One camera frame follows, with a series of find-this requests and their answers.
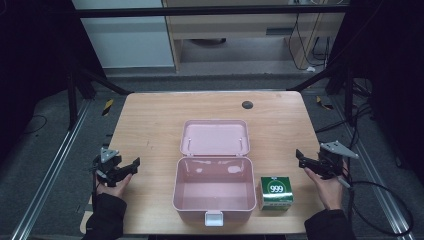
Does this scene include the black metal stand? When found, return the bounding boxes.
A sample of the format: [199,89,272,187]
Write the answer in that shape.
[65,61,135,132]
[285,58,357,128]

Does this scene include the person's left hand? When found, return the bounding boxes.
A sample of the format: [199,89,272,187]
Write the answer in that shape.
[95,172,134,200]

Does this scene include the black horizontal frame bar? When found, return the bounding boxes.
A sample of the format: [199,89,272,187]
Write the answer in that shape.
[74,4,350,20]

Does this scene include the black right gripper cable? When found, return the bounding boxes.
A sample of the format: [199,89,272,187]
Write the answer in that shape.
[335,175,415,237]

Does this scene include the light wooden desk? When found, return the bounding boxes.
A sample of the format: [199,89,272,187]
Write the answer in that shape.
[161,0,346,73]

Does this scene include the yellow black tape strip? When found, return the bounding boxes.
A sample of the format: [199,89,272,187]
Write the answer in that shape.
[101,98,115,117]
[315,95,335,111]

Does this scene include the black floor cable bundle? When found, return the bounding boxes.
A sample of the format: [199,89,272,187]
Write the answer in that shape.
[314,78,379,135]

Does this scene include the pink plastic storage box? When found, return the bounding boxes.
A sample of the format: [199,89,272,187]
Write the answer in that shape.
[171,118,258,228]

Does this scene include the aluminium floor rail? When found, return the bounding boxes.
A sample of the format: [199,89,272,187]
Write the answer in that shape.
[332,95,418,240]
[9,99,94,240]

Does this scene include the green medicine box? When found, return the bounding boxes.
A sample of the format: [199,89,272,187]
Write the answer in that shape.
[256,175,295,212]

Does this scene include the thin black floor cable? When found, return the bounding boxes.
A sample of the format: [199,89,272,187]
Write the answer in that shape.
[22,114,48,136]

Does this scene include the thin left gripper cable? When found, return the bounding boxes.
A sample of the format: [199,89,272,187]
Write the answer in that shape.
[90,164,108,204]

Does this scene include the white cabinet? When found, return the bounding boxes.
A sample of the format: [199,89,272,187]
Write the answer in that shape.
[71,0,176,70]

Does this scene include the black hanging desk cables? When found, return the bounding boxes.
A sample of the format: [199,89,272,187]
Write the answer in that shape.
[287,12,335,72]

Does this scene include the person's right hand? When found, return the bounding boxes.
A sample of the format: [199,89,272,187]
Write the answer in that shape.
[303,162,350,212]

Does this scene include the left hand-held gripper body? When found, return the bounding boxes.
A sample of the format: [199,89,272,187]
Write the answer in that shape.
[92,147,123,188]

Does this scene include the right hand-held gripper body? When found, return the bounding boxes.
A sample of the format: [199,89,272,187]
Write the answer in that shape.
[317,140,361,180]

